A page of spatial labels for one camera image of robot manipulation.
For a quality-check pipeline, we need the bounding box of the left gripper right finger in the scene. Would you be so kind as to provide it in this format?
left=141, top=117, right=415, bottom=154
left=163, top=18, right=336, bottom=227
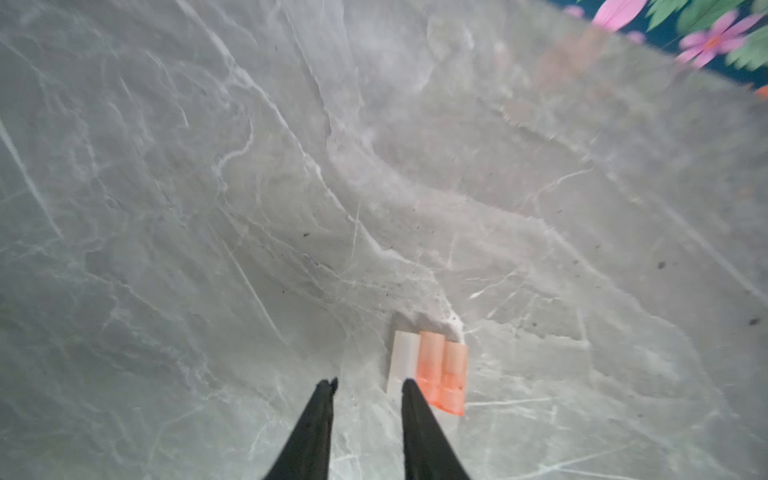
left=401, top=379, right=470, bottom=480

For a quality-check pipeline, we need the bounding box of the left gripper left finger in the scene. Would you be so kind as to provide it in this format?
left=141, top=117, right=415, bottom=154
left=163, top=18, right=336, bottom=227
left=264, top=378, right=338, bottom=480

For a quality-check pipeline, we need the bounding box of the translucent white cap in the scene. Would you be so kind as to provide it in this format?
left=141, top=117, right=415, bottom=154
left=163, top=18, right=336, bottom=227
left=386, top=331, right=420, bottom=399

